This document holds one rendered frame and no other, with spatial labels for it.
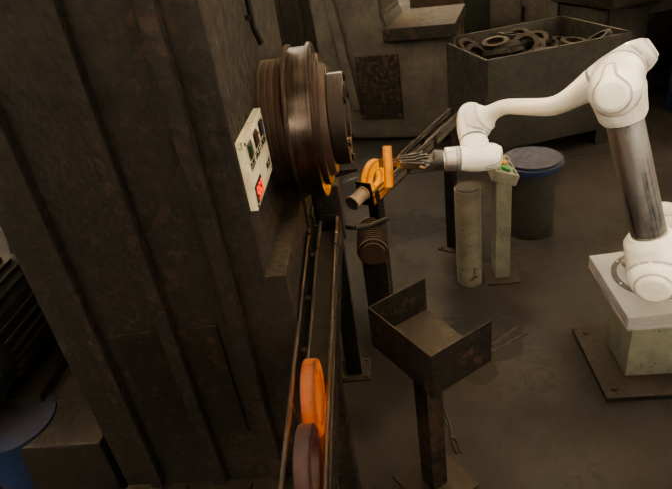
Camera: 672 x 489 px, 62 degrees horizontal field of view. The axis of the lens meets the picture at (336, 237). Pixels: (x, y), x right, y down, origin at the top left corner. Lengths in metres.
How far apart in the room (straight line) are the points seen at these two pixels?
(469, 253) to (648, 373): 0.88
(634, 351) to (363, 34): 3.01
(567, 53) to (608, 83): 2.39
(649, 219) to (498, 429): 0.89
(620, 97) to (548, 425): 1.16
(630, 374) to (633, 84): 1.17
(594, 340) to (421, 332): 1.08
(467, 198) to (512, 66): 1.49
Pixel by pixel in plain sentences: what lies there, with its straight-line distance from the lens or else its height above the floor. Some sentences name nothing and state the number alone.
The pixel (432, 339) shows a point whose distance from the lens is 1.63.
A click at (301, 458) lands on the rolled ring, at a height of 0.74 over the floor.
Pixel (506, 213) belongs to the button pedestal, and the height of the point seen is 0.37.
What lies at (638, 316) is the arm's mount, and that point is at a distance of 2.10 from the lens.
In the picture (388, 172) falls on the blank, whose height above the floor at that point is 0.84.
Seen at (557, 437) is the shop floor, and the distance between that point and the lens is 2.21.
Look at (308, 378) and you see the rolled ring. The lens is 1.32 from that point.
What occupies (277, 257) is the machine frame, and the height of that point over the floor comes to 0.87.
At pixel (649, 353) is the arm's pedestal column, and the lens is 2.39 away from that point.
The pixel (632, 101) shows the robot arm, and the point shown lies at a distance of 1.71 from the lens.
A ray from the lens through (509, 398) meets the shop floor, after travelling 2.31.
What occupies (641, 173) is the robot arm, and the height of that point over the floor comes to 0.91.
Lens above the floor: 1.67
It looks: 30 degrees down
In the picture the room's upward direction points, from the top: 9 degrees counter-clockwise
